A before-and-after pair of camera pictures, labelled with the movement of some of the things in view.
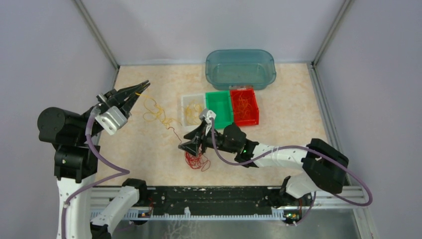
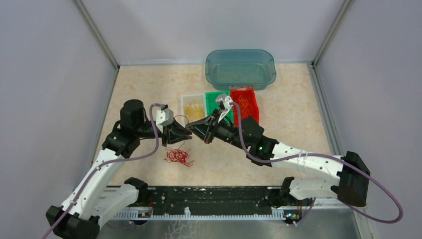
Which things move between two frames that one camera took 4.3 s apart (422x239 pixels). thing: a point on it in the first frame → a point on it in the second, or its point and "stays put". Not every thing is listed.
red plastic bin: (246, 112) stays put
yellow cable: (192, 113) stays put
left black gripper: (124, 98) → (174, 133)
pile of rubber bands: (199, 162) → (177, 155)
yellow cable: (192, 112) stays put
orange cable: (244, 108) stays put
